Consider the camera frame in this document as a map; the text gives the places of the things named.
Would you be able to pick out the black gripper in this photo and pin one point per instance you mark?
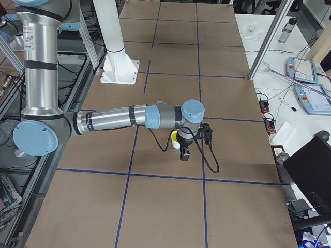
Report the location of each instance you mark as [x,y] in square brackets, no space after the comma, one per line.
[185,142]

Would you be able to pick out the yellow cup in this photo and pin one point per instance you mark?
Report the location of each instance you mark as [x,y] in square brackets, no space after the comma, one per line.
[174,136]

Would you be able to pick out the light green cup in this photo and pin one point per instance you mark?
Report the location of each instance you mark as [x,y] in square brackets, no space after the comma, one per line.
[176,145]

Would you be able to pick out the black marker pen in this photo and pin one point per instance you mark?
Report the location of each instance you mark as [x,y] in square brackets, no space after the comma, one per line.
[287,104]

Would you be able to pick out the black monitor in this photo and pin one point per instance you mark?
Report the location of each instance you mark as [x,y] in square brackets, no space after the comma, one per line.
[309,169]

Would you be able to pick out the near teach pendant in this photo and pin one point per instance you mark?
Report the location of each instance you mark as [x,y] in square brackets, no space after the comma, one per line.
[311,102]

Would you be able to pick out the teach pendant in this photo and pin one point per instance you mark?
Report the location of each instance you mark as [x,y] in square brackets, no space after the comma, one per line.
[311,102]
[301,70]

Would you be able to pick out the far teach pendant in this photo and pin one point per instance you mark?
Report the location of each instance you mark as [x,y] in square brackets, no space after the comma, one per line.
[301,70]

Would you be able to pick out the clear water bottle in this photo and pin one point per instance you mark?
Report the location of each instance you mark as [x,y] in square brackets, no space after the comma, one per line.
[286,31]

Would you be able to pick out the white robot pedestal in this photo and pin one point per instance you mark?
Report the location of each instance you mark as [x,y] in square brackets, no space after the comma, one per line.
[118,67]

